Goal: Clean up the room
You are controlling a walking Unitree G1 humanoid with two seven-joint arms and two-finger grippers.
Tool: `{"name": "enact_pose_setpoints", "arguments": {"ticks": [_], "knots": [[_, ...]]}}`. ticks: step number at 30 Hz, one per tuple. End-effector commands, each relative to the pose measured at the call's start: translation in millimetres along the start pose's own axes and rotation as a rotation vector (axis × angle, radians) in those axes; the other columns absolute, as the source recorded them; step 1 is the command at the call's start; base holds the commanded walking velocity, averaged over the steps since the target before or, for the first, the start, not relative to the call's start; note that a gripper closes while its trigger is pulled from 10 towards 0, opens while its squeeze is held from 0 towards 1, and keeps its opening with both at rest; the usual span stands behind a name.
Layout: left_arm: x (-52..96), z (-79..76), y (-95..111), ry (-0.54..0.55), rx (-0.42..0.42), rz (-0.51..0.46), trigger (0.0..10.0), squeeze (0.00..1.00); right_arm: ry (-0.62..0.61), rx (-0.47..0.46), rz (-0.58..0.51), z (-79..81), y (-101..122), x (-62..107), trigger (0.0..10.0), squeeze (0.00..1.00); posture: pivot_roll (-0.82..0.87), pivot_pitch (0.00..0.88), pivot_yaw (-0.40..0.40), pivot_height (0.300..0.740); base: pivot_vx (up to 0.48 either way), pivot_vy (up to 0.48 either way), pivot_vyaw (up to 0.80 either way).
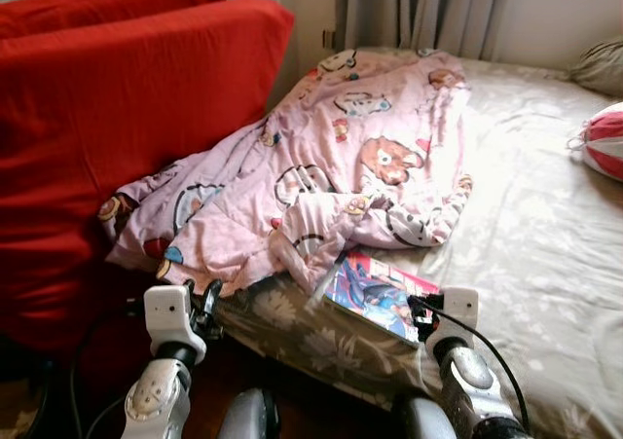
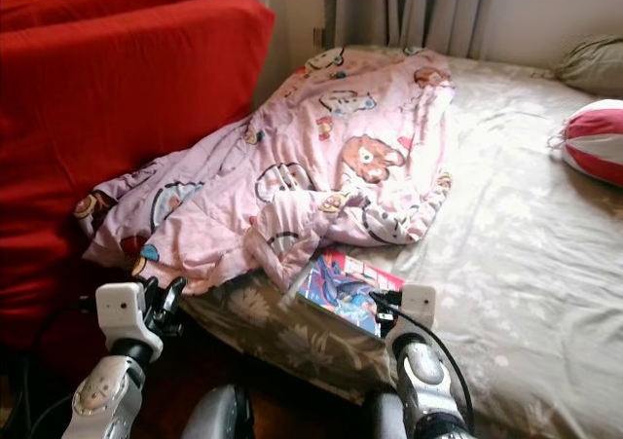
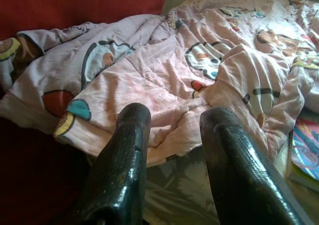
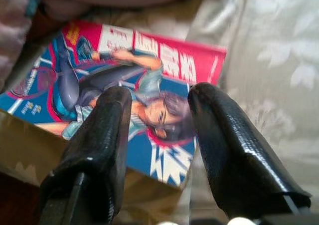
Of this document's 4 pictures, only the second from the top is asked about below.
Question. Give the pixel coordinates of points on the robot left leg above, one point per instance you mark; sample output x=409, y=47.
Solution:
x=216, y=418

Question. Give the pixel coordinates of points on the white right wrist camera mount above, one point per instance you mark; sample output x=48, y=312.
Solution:
x=417, y=303

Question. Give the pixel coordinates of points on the colourful comic book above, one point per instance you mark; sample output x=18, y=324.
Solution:
x=336, y=288

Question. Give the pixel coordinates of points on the wall socket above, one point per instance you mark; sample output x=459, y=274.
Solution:
x=318, y=38

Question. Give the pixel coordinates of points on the olive beige pillow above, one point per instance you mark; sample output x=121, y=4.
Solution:
x=594, y=67

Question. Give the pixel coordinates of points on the red white blue star bolster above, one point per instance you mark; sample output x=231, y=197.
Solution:
x=594, y=142

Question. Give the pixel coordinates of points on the large red cushion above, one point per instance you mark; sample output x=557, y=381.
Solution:
x=117, y=118
x=97, y=1

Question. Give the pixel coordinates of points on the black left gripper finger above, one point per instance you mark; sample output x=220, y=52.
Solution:
x=177, y=291
x=153, y=291

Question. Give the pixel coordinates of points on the grey striped curtain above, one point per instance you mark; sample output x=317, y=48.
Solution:
x=409, y=11

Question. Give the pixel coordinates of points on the pink cartoon print quilt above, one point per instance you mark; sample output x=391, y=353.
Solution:
x=302, y=166

